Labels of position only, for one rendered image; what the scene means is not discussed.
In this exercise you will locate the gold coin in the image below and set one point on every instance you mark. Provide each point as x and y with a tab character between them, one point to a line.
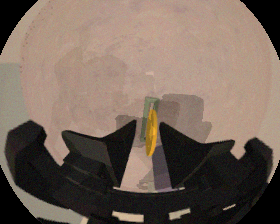
150	138

